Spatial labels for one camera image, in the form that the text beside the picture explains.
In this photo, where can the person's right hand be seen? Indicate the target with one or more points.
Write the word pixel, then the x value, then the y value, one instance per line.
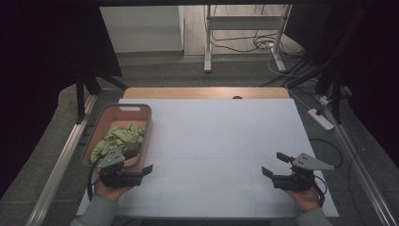
pixel 306 201

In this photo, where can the white power strip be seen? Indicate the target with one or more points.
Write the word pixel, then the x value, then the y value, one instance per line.
pixel 320 120

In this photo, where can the black metal stand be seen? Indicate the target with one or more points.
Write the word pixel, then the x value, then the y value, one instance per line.
pixel 337 100
pixel 80 100

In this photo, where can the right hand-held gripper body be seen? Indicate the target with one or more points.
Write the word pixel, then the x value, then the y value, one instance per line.
pixel 295 182

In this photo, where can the person's left hand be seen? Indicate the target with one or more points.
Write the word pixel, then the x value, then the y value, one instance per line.
pixel 109 194

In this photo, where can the white panel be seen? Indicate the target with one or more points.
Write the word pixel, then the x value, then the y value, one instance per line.
pixel 141 28

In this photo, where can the green printed baby romper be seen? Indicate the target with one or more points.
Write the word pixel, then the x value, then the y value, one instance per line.
pixel 119 139

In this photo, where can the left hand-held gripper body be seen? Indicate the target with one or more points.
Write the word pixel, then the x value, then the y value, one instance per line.
pixel 117 179

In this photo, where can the pink plastic basket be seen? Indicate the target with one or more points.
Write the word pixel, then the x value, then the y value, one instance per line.
pixel 125 117

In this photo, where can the white board table cover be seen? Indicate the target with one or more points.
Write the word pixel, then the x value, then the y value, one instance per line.
pixel 219 141

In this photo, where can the white plug adapter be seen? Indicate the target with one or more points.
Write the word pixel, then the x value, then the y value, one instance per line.
pixel 324 100

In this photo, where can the dark curtain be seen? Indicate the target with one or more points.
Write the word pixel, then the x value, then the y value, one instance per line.
pixel 37 78
pixel 376 78

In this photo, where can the white metal stand frame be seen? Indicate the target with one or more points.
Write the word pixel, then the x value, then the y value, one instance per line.
pixel 241 22

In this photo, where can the aluminium floor rail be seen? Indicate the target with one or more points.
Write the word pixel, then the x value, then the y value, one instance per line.
pixel 59 169
pixel 364 175

